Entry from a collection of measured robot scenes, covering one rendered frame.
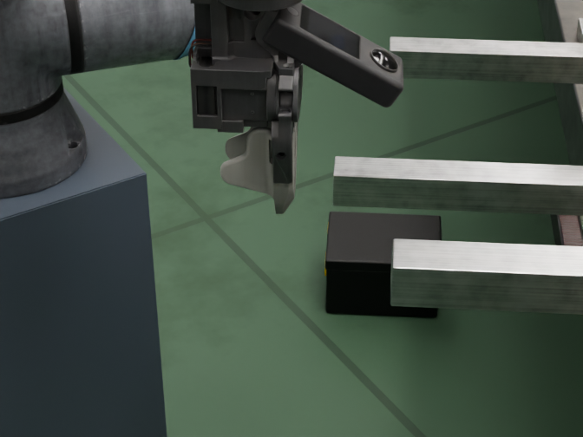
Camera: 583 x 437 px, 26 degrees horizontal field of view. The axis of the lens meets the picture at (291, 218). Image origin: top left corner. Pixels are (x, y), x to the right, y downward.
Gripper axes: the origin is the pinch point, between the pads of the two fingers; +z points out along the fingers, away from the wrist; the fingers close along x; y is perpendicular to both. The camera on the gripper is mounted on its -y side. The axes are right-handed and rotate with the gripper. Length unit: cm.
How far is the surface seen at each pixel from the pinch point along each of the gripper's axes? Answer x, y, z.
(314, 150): -139, 5, 83
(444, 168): -0.2, -12.6, -3.4
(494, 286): 26.4, -14.2, -12.3
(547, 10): -71, -30, 16
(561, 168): -0.9, -22.1, -3.4
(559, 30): -60, -30, 13
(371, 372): -71, -9, 83
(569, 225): -15.5, -26.3, 12.4
